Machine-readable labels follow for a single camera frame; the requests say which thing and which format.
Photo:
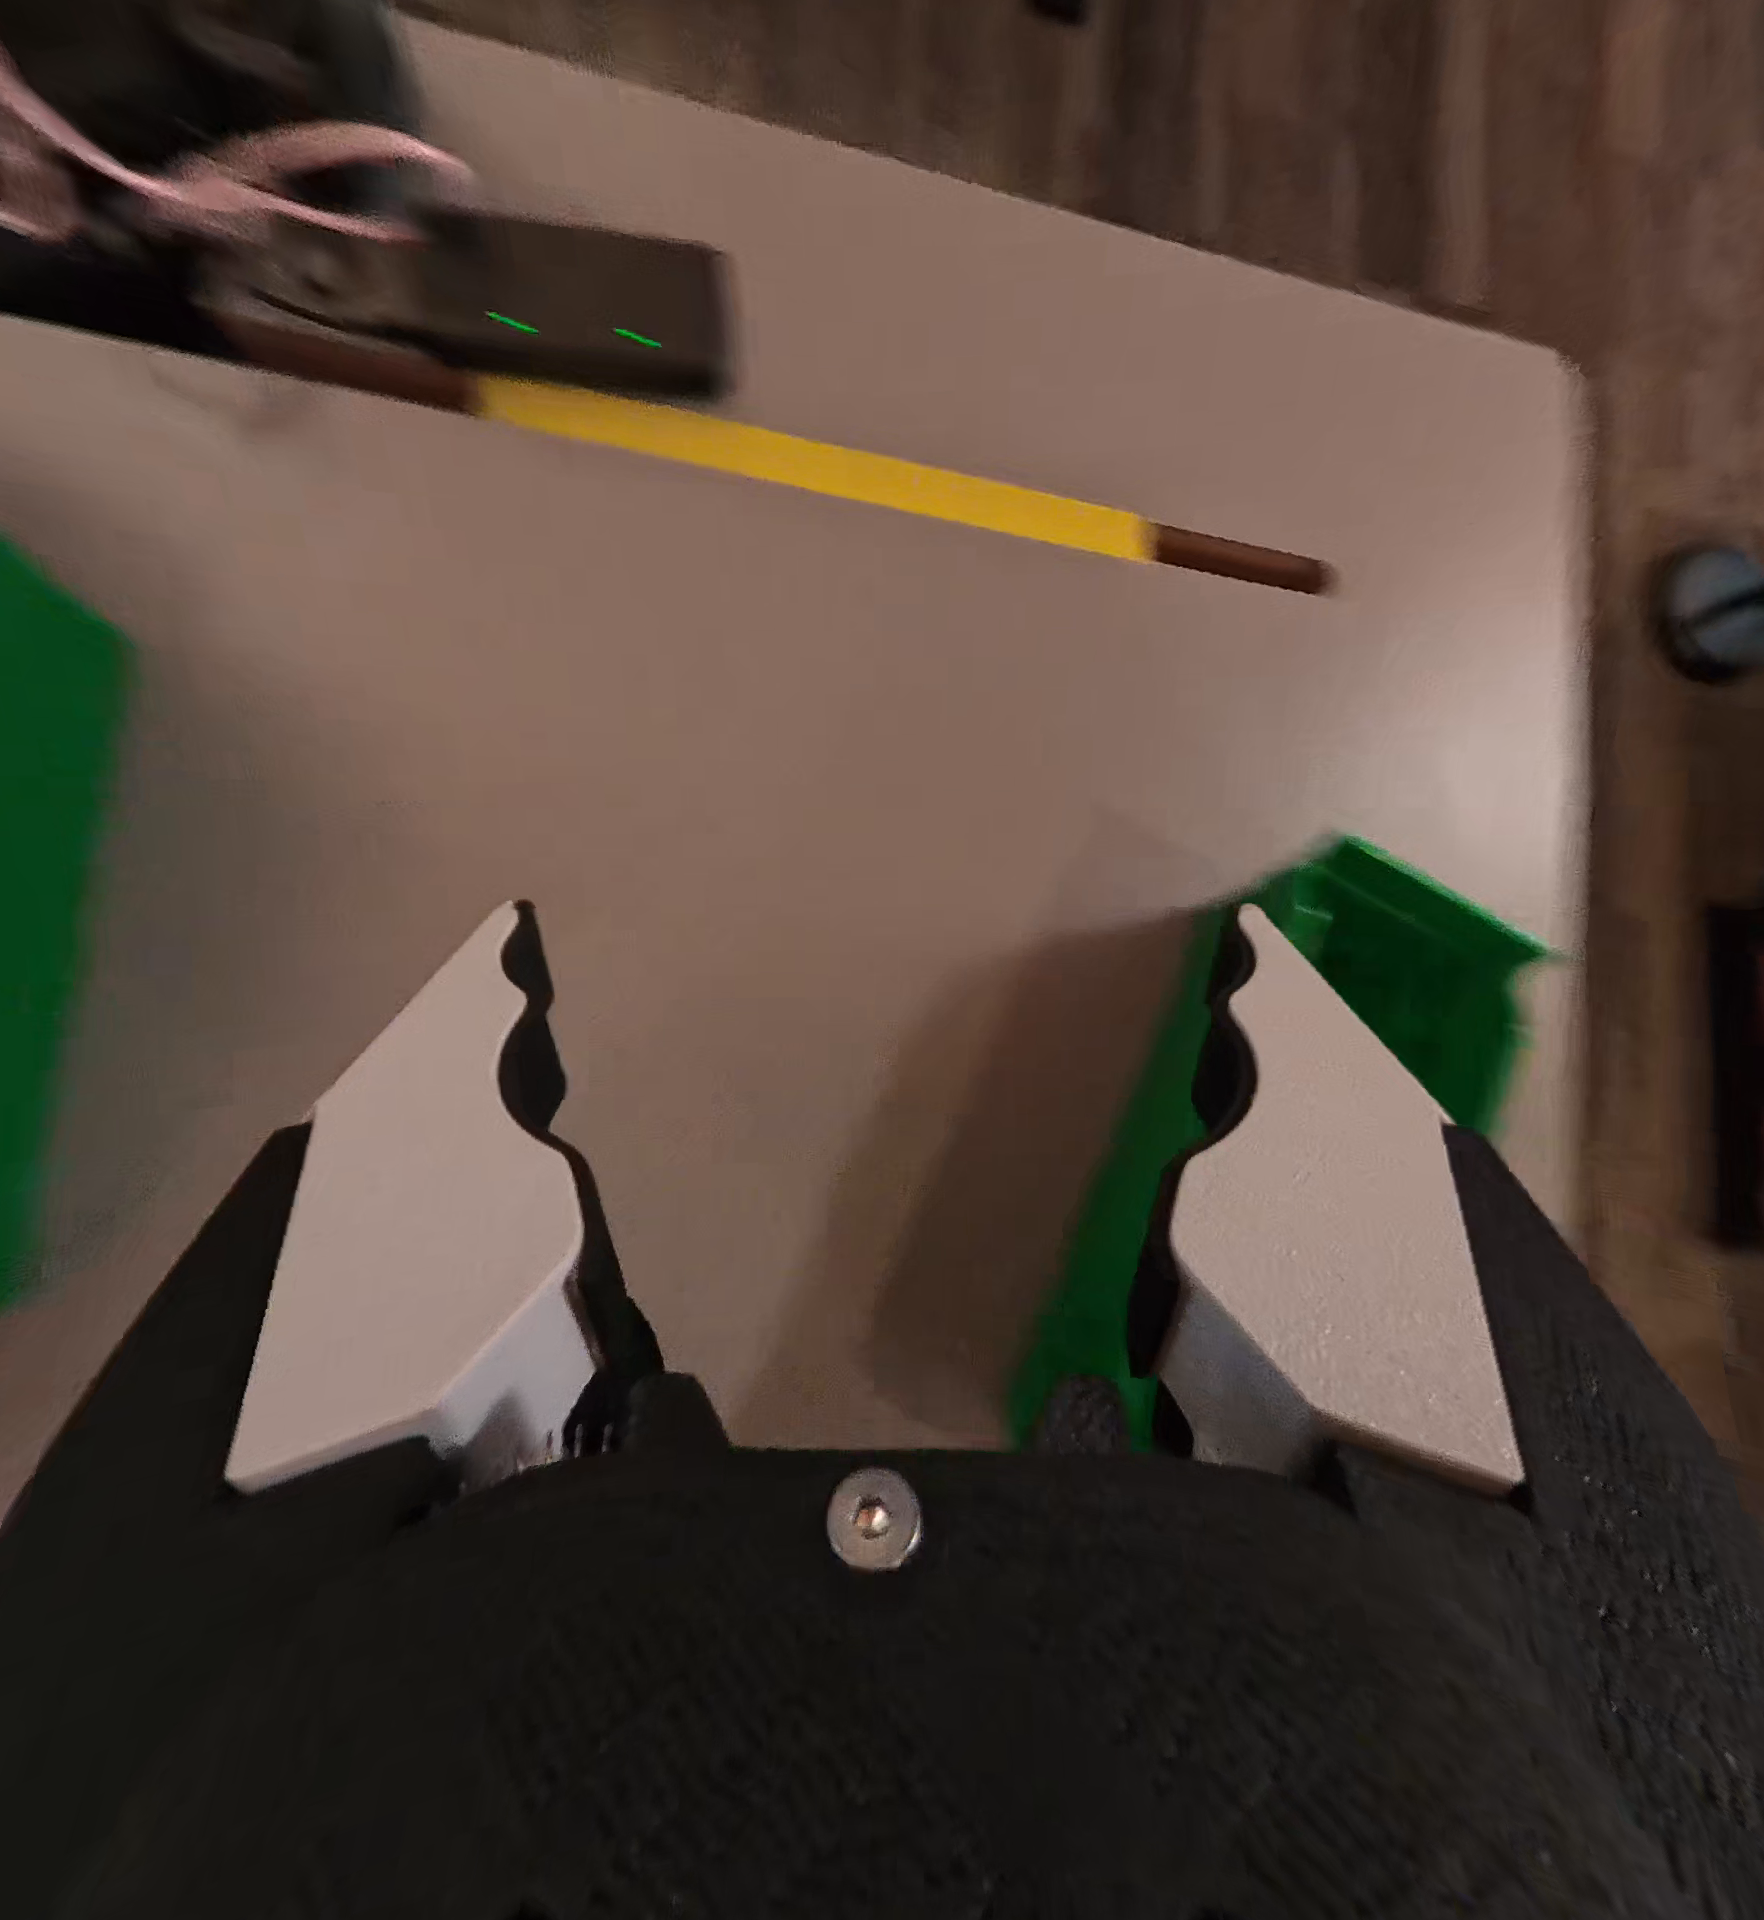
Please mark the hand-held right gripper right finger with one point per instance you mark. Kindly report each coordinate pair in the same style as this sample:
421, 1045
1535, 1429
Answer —
1334, 1276

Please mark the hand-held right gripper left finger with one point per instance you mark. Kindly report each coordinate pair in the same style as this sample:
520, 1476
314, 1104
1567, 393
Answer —
402, 1276

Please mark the green plastic bin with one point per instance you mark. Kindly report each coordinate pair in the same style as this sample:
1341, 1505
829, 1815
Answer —
1107, 1231
13, 900

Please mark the grey round floor base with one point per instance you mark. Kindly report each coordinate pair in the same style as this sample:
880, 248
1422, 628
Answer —
1715, 608

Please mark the yellow tape strip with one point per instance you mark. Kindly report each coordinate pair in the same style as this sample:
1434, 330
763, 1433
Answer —
824, 464

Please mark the black power bank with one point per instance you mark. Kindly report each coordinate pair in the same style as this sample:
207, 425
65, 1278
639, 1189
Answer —
583, 307

